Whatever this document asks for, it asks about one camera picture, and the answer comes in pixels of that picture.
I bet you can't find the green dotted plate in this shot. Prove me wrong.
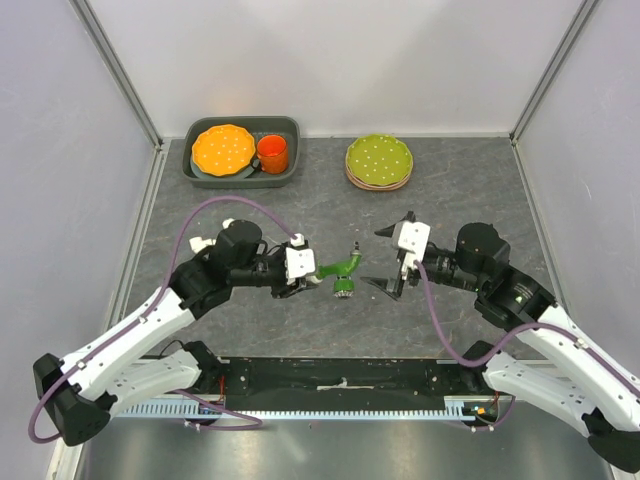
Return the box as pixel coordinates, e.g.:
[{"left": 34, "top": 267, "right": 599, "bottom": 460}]
[{"left": 345, "top": 134, "right": 413, "bottom": 187}]

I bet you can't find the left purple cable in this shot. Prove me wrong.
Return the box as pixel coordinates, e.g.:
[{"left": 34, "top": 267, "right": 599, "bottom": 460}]
[{"left": 28, "top": 195, "right": 301, "bottom": 444}]

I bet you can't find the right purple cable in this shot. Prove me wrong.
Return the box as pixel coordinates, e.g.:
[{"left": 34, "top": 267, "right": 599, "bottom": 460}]
[{"left": 414, "top": 259, "right": 640, "bottom": 396}]

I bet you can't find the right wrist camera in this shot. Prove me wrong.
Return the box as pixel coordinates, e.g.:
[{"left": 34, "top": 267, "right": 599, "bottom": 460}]
[{"left": 391, "top": 221, "right": 431, "bottom": 263}]

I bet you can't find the pink plate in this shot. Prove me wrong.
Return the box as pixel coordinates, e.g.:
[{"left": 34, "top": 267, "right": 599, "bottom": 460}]
[{"left": 345, "top": 164, "right": 415, "bottom": 190}]

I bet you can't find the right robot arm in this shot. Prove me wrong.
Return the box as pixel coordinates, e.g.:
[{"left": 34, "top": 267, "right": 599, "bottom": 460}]
[{"left": 365, "top": 212, "right": 639, "bottom": 474}]

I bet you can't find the teal plate under orange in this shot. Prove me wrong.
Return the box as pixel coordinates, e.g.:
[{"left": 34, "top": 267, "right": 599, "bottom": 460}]
[{"left": 189, "top": 158, "right": 255, "bottom": 181}]

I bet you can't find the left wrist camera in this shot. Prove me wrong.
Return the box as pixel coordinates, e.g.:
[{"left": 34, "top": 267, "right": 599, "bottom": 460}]
[{"left": 285, "top": 233, "right": 317, "bottom": 279}]

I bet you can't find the green plastic water faucet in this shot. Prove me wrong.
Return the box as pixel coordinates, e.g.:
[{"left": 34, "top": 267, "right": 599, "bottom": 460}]
[{"left": 315, "top": 242, "right": 362, "bottom": 299}]

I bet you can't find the purple cable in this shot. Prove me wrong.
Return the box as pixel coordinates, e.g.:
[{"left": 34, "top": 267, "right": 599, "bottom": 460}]
[
  {"left": 414, "top": 259, "right": 640, "bottom": 396},
  {"left": 28, "top": 195, "right": 301, "bottom": 444}
]

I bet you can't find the orange dotted plate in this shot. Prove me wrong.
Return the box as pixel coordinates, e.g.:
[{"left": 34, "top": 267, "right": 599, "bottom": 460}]
[{"left": 191, "top": 124, "right": 255, "bottom": 176}]

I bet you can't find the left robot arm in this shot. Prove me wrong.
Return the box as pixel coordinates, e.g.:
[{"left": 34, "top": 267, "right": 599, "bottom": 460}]
[{"left": 28, "top": 220, "right": 317, "bottom": 446}]

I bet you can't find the orange mug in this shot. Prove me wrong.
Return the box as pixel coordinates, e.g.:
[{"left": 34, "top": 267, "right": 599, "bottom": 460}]
[{"left": 250, "top": 134, "right": 289, "bottom": 175}]

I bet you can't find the grey plastic dish tub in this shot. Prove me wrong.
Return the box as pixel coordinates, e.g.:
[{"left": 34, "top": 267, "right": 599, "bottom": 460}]
[{"left": 181, "top": 116, "right": 300, "bottom": 189}]

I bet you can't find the white pvc pipe assembly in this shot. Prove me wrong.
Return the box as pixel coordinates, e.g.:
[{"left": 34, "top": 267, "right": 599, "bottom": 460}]
[{"left": 188, "top": 217, "right": 239, "bottom": 254}]

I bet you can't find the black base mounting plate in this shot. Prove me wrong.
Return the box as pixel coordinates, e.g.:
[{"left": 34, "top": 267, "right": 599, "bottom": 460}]
[{"left": 187, "top": 357, "right": 494, "bottom": 412}]

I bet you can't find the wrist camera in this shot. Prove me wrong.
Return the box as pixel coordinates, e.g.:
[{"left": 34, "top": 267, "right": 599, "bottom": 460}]
[
  {"left": 391, "top": 221, "right": 431, "bottom": 263},
  {"left": 285, "top": 233, "right": 317, "bottom": 279}
]

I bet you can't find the tan bottom plate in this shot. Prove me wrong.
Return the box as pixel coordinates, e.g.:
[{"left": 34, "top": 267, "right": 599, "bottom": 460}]
[{"left": 344, "top": 169, "right": 412, "bottom": 192}]

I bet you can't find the grey slotted cable duct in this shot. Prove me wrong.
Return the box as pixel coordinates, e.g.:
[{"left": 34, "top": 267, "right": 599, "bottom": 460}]
[{"left": 118, "top": 396, "right": 486, "bottom": 421}]

